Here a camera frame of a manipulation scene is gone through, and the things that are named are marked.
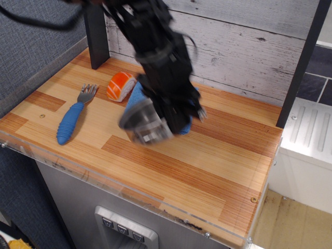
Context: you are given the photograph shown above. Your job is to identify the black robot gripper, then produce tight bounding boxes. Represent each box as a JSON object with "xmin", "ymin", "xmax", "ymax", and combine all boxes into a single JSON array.
[{"xmin": 137, "ymin": 50, "xmax": 207, "ymax": 135}]

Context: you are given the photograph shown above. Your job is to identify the stainless steel pot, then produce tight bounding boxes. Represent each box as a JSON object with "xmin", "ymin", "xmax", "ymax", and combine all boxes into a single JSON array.
[{"xmin": 119, "ymin": 98, "xmax": 174, "ymax": 145}]

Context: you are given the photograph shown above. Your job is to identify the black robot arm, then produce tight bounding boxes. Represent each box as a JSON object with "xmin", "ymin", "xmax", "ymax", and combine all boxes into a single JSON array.
[{"xmin": 103, "ymin": 1, "xmax": 206, "ymax": 134}]

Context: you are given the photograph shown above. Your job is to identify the blue folded cloth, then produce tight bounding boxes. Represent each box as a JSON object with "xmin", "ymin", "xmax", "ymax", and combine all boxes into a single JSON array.
[{"xmin": 124, "ymin": 81, "xmax": 192, "ymax": 135}]

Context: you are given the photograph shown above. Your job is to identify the orange salmon sushi toy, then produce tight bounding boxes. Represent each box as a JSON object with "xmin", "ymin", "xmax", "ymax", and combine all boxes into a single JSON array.
[{"xmin": 106, "ymin": 72, "xmax": 136, "ymax": 102}]

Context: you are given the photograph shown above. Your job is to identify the clear acrylic edge guard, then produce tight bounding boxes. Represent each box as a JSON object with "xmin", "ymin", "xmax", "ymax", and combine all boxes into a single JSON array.
[{"xmin": 1, "ymin": 132, "xmax": 253, "ymax": 248}]

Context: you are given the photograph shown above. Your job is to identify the silver dispenser panel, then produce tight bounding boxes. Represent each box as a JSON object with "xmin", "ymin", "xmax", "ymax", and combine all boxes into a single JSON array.
[{"xmin": 94, "ymin": 205, "xmax": 159, "ymax": 248}]

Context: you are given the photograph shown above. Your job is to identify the white toy sink unit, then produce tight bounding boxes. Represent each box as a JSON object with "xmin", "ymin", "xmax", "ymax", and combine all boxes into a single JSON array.
[{"xmin": 268, "ymin": 98, "xmax": 331, "ymax": 213}]

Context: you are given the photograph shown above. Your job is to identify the yellow object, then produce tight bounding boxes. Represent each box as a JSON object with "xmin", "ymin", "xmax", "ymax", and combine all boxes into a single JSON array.
[{"xmin": 8, "ymin": 239, "xmax": 32, "ymax": 249}]

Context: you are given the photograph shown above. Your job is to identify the dark left post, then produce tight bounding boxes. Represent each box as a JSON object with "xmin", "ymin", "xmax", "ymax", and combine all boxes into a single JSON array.
[{"xmin": 84, "ymin": 1, "xmax": 109, "ymax": 70}]

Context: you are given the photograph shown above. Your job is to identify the dark post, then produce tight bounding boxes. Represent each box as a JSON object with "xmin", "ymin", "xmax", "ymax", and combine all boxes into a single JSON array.
[
  {"xmin": 276, "ymin": 0, "xmax": 331, "ymax": 128},
  {"xmin": 84, "ymin": 1, "xmax": 109, "ymax": 70}
]

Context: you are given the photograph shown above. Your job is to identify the blue handled fork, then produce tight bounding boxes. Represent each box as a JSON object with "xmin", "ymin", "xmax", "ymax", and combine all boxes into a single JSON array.
[{"xmin": 56, "ymin": 84, "xmax": 98, "ymax": 145}]

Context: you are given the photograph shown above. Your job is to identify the dark right post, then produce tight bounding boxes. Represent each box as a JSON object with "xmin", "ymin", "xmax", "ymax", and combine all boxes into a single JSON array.
[{"xmin": 276, "ymin": 0, "xmax": 331, "ymax": 128}]

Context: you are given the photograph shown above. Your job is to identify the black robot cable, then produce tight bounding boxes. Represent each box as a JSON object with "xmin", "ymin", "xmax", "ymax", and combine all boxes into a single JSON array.
[{"xmin": 0, "ymin": 0, "xmax": 86, "ymax": 31}]

